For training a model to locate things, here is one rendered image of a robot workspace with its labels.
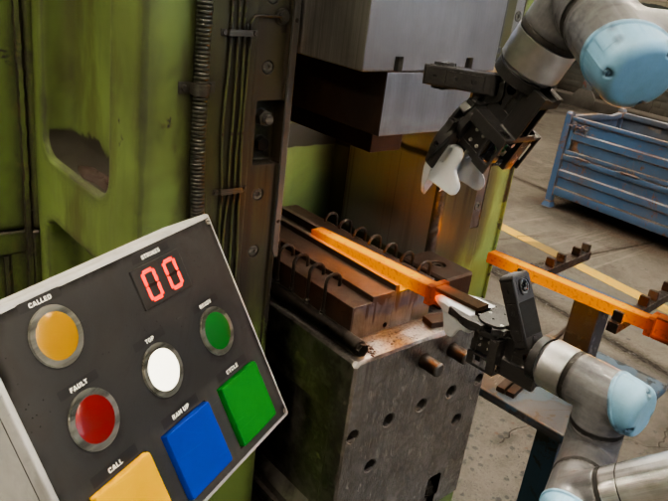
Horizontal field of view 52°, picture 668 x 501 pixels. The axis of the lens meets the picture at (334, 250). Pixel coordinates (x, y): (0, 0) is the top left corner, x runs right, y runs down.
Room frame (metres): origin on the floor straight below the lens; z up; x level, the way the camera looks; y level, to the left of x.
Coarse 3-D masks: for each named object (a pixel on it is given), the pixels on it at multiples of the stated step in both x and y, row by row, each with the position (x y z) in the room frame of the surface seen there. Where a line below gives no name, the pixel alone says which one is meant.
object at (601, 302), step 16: (496, 256) 1.36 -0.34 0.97; (512, 256) 1.36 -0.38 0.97; (544, 272) 1.30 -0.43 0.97; (560, 288) 1.25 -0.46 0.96; (576, 288) 1.24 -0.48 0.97; (592, 304) 1.21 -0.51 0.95; (608, 304) 1.19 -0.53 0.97; (624, 304) 1.19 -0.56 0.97; (624, 320) 1.16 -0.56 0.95; (640, 320) 1.15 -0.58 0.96; (656, 320) 1.13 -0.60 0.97; (656, 336) 1.13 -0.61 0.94
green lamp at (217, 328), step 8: (216, 312) 0.71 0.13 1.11; (208, 320) 0.69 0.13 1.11; (216, 320) 0.70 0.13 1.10; (224, 320) 0.71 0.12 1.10; (208, 328) 0.68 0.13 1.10; (216, 328) 0.69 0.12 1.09; (224, 328) 0.70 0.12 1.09; (208, 336) 0.68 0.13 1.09; (216, 336) 0.69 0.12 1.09; (224, 336) 0.70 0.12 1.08; (216, 344) 0.68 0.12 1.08; (224, 344) 0.69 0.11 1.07
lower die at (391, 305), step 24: (312, 216) 1.39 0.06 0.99; (288, 240) 1.24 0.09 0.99; (312, 240) 1.25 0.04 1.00; (360, 240) 1.29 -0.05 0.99; (288, 264) 1.15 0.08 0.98; (336, 264) 1.15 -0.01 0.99; (360, 264) 1.14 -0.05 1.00; (408, 264) 1.19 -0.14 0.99; (312, 288) 1.09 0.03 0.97; (336, 288) 1.07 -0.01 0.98; (360, 288) 1.07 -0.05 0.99; (384, 288) 1.08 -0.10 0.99; (336, 312) 1.04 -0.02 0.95; (360, 312) 1.02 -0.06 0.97; (384, 312) 1.06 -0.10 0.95; (408, 312) 1.11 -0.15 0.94; (360, 336) 1.03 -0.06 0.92
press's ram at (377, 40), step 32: (320, 0) 1.05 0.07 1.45; (352, 0) 1.00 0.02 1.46; (384, 0) 0.99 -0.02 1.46; (416, 0) 1.03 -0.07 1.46; (448, 0) 1.08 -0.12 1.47; (480, 0) 1.13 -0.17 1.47; (320, 32) 1.05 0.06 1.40; (352, 32) 1.00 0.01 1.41; (384, 32) 1.00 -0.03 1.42; (416, 32) 1.04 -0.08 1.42; (448, 32) 1.09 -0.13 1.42; (480, 32) 1.14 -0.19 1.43; (352, 64) 0.99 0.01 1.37; (384, 64) 1.00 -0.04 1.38; (416, 64) 1.05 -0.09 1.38; (480, 64) 1.15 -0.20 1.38
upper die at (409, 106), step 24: (312, 72) 1.13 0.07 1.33; (336, 72) 1.09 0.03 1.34; (360, 72) 1.05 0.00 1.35; (384, 72) 1.01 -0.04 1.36; (408, 72) 1.04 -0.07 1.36; (312, 96) 1.13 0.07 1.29; (336, 96) 1.09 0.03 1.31; (360, 96) 1.05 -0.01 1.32; (384, 96) 1.01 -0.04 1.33; (408, 96) 1.04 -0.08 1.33; (432, 96) 1.08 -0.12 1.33; (456, 96) 1.12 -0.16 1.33; (336, 120) 1.08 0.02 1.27; (360, 120) 1.04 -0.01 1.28; (384, 120) 1.01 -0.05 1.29; (408, 120) 1.05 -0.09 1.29; (432, 120) 1.09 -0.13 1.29
